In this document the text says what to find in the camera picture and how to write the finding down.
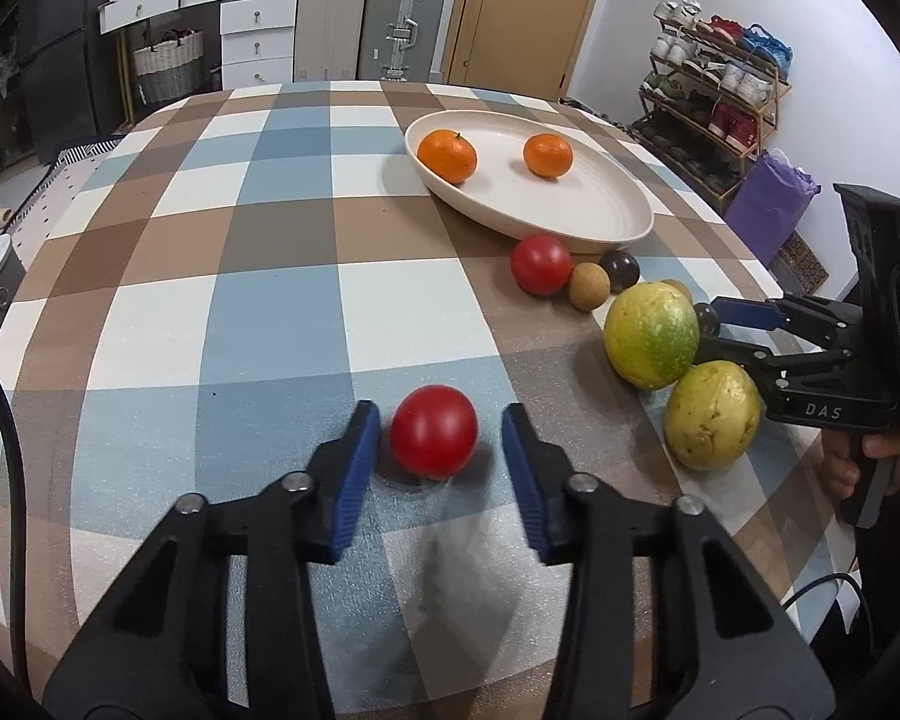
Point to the wooden door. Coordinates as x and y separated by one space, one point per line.
525 15

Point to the brown doormat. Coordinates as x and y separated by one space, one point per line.
802 262

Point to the dark round plum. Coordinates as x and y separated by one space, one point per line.
619 267
708 319

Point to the beige suitcase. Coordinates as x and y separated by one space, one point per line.
334 15

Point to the rows of shoes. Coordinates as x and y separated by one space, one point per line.
735 127

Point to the orange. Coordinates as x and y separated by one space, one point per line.
547 155
447 156

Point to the red tomato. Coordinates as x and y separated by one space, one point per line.
433 431
541 264

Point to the white drawer cabinet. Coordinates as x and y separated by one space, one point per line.
259 15

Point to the cream plate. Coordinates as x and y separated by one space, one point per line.
495 187

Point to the person's right hand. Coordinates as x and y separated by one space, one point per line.
836 465

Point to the brown longan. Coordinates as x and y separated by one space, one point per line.
676 287
589 286

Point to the black refrigerator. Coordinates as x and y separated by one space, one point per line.
82 82

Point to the dotted floor mat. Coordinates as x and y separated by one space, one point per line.
52 195

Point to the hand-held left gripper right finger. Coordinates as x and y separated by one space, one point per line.
525 480

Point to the dark glass cabinet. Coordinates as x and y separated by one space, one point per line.
0 90

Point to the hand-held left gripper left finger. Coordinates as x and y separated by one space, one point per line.
352 480

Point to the wooden shoe rack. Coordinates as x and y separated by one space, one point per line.
741 165

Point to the silver suitcase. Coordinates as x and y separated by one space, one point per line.
382 7

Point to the checkered tablecloth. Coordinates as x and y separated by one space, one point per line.
270 315

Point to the yellow green passion fruit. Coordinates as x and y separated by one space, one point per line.
651 335
712 414

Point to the woven laundry basket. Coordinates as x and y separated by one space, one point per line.
169 64

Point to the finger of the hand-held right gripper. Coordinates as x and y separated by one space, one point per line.
742 312
742 356

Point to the purple bag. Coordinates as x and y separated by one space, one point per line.
769 202

